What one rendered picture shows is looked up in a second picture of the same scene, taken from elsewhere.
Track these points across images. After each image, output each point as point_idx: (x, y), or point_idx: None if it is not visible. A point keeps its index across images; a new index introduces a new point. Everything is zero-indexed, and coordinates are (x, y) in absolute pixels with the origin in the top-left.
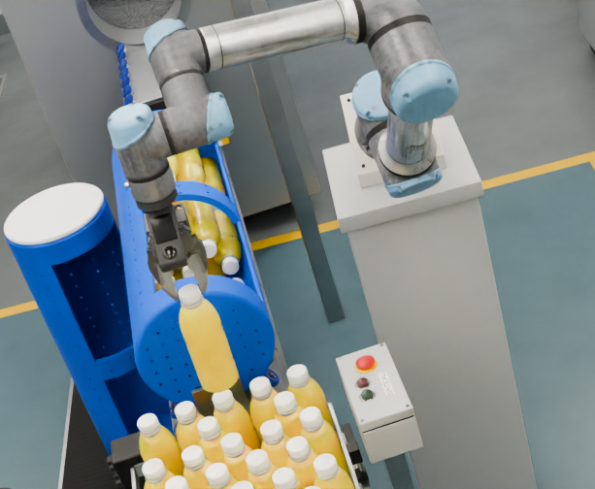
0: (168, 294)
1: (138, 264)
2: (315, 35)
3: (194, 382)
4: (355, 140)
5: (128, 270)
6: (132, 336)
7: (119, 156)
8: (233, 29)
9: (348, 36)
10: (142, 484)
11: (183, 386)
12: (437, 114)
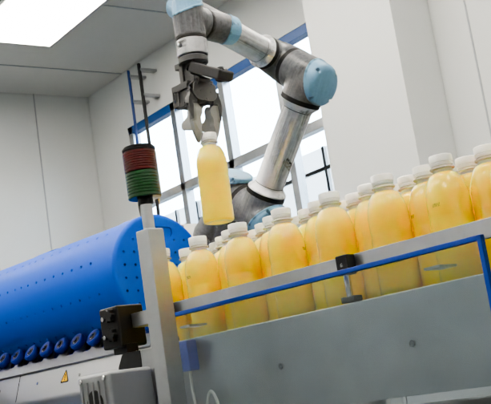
0: (195, 131)
1: (76, 244)
2: (256, 39)
3: None
4: None
5: (58, 261)
6: (98, 259)
7: (183, 17)
8: None
9: (269, 53)
10: (134, 339)
11: (143, 299)
12: (324, 100)
